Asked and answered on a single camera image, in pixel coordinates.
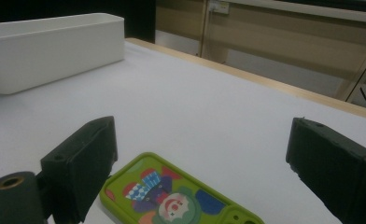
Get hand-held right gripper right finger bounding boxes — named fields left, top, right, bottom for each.
left=285, top=117, right=366, bottom=224

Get white table sheet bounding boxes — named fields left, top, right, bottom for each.
left=0, top=40, right=366, bottom=224

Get green cartoon phone case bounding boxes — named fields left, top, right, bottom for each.
left=99, top=151, right=265, bottom=224

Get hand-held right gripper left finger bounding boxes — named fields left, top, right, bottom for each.
left=35, top=116, right=119, bottom=224

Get white plastic storage bin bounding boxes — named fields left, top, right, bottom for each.
left=0, top=12, right=126, bottom=95

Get black tripod stand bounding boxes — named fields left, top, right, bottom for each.
left=343, top=36, right=366, bottom=102

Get light wooden table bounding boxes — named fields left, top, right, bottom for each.
left=125, top=37, right=366, bottom=122

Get light wooden shelf unit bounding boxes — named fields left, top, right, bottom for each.
left=155, top=0, right=366, bottom=104

